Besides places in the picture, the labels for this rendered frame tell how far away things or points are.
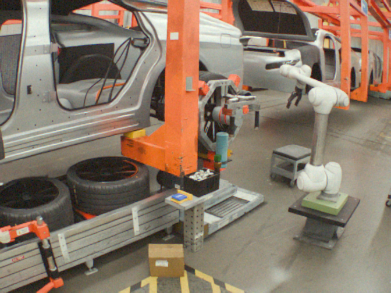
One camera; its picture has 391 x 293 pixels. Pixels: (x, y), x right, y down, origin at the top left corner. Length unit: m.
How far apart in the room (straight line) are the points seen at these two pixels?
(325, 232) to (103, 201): 1.64
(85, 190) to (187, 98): 0.92
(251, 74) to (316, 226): 3.25
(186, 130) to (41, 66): 1.11
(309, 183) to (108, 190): 1.35
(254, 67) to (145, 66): 2.84
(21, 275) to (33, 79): 1.25
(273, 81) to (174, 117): 3.10
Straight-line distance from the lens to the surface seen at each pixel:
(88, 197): 2.36
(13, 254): 1.92
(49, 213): 2.03
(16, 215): 2.03
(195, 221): 2.31
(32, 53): 2.19
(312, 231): 2.65
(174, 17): 2.26
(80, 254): 2.13
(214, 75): 2.74
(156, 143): 2.50
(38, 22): 2.25
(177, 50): 2.23
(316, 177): 2.37
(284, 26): 6.14
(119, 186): 2.29
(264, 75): 5.22
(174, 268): 2.16
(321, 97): 2.21
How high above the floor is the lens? 1.39
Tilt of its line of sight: 17 degrees down
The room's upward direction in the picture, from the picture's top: 1 degrees clockwise
